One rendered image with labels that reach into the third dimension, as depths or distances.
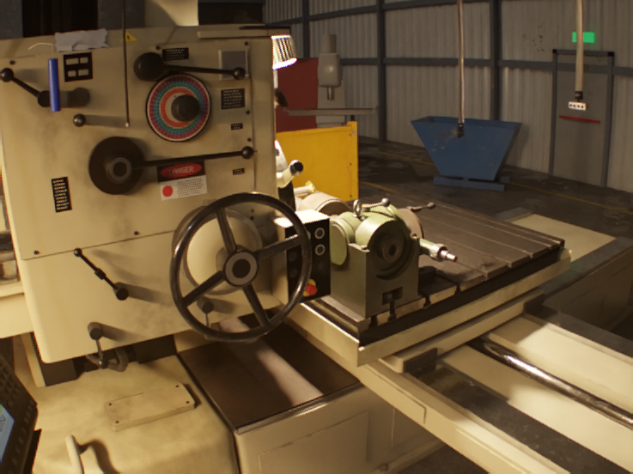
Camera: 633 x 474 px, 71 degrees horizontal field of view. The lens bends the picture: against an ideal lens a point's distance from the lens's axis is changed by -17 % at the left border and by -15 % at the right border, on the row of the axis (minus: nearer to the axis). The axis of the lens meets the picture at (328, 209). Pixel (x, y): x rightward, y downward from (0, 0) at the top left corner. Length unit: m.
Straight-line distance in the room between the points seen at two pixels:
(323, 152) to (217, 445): 3.13
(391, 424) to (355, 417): 0.25
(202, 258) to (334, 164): 3.33
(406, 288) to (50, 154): 1.18
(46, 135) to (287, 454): 1.41
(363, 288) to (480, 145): 6.00
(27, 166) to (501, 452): 1.51
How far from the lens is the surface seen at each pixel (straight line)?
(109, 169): 1.23
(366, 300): 1.64
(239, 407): 1.92
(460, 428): 1.69
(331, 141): 4.49
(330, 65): 7.50
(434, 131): 7.63
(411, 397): 1.81
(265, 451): 1.96
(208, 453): 1.84
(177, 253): 1.15
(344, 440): 2.15
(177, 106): 1.24
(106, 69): 1.29
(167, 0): 2.04
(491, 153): 7.48
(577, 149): 8.89
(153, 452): 1.80
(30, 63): 1.28
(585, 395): 1.93
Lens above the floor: 1.78
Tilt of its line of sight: 16 degrees down
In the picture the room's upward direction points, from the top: 1 degrees counter-clockwise
